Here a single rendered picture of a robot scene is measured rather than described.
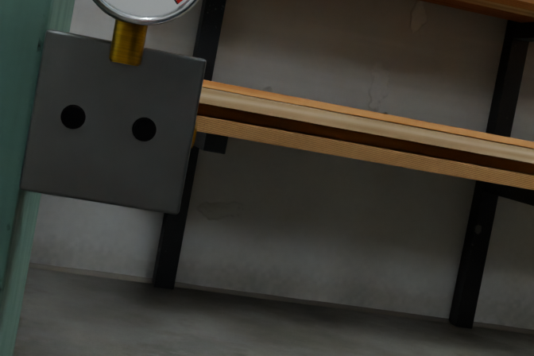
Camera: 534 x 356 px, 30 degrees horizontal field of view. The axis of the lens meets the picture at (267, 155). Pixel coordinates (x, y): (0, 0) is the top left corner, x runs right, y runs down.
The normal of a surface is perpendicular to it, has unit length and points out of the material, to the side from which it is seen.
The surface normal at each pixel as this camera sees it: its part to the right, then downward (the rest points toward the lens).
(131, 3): 0.18, 0.08
